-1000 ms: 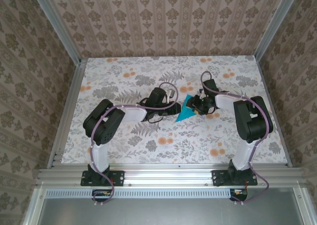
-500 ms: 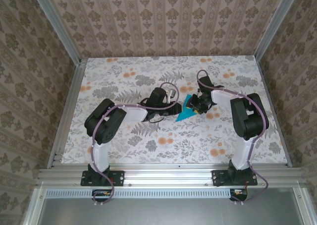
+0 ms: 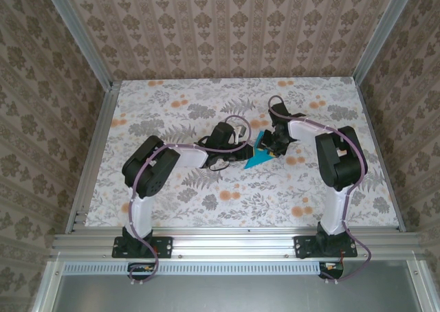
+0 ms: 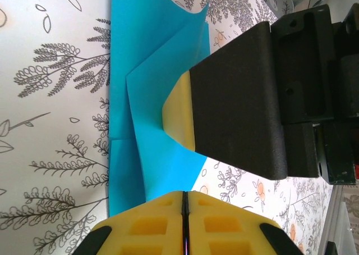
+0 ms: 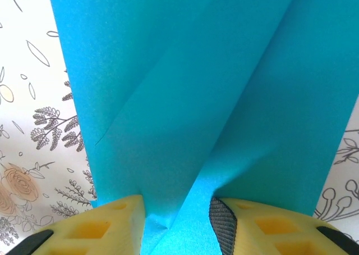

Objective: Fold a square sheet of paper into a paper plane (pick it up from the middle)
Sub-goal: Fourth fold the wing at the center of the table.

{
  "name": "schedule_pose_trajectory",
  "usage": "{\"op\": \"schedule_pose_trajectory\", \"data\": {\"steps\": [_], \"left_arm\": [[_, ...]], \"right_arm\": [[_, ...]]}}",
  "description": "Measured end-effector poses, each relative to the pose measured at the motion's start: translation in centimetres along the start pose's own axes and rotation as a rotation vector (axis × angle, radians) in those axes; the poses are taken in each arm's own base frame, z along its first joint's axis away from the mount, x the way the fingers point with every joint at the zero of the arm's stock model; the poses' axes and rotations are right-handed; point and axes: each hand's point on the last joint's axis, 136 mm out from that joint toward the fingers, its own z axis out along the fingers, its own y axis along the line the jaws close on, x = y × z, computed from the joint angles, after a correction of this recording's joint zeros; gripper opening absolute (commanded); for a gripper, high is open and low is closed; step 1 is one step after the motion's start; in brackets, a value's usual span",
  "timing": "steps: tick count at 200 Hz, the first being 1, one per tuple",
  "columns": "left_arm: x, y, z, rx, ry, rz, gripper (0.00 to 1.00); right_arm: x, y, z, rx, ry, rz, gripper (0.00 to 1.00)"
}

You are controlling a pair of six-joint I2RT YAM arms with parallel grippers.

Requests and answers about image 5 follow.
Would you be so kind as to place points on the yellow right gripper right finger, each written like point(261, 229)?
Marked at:
point(280, 232)

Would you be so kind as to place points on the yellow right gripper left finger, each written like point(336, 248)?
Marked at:
point(98, 232)

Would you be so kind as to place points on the floral table cover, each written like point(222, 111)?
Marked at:
point(28, 111)

